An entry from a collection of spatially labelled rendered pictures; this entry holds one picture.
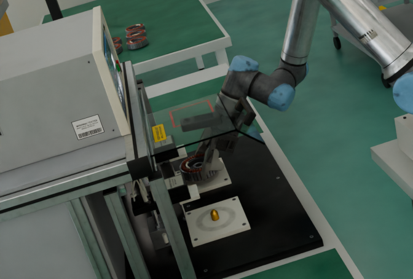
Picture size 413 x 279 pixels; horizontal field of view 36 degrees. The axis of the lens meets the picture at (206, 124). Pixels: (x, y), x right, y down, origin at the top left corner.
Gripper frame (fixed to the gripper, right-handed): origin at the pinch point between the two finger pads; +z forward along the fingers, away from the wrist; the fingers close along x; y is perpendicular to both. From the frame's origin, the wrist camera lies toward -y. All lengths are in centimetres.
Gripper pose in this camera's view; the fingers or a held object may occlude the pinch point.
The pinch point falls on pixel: (197, 168)
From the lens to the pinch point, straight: 184.2
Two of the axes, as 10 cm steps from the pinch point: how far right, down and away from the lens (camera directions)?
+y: 9.3, 2.5, 2.7
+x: -1.6, -3.8, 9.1
